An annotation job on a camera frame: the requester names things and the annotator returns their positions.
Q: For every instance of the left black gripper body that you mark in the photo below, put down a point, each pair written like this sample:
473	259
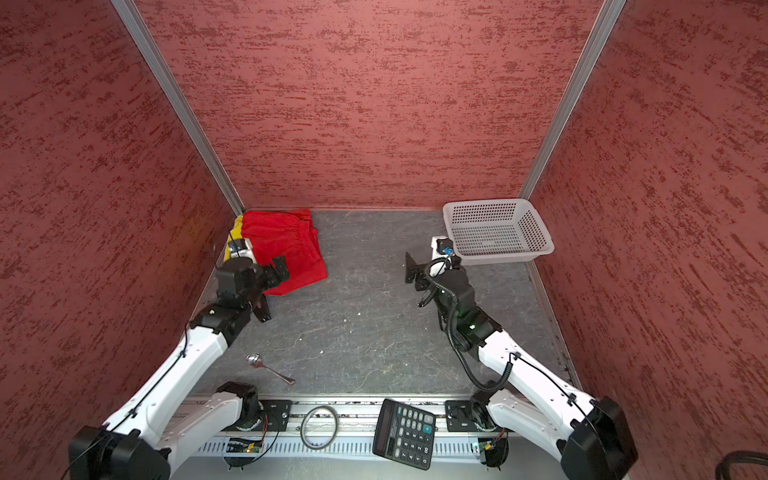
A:
267	277

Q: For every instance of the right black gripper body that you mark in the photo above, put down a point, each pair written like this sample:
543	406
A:
424	279

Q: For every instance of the red shorts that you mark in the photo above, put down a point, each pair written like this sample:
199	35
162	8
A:
288	234

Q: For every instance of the yellow shorts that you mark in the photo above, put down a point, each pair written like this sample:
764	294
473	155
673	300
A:
234	234

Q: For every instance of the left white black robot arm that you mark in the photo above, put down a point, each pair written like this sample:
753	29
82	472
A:
139	441

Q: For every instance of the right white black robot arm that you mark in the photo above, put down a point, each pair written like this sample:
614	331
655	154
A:
590	437

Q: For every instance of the metal spoon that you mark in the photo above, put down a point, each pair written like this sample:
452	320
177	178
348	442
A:
255	361

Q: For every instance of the white plastic basket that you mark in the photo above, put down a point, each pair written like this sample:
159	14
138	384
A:
497	231

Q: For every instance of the black calculator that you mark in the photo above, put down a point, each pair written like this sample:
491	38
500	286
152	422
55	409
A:
405	434

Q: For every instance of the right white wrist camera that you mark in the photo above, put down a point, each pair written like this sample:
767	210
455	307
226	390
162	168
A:
443	247

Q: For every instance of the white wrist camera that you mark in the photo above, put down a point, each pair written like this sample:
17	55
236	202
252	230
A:
443	247
243	249

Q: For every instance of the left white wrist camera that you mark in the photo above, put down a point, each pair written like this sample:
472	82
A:
243	249

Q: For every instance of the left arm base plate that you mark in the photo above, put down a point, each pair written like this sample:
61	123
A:
276	414

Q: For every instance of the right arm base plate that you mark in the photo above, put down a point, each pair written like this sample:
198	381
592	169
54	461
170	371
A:
468	416

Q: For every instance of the aluminium front frame rail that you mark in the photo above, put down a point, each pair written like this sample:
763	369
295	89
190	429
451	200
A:
358	416

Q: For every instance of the left circuit board with wires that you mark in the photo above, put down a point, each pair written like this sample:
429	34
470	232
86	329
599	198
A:
241	452

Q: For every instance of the circuit board with wires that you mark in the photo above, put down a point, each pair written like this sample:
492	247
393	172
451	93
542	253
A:
493	452
241	452

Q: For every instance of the right circuit board with wires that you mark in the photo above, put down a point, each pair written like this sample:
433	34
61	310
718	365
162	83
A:
493	452

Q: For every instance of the left aluminium corner post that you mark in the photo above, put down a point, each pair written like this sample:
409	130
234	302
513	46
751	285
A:
138	30

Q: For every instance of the aluminium corner post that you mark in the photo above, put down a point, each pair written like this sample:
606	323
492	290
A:
138	30
599	34

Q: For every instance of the right aluminium corner post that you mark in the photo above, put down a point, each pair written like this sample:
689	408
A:
599	34

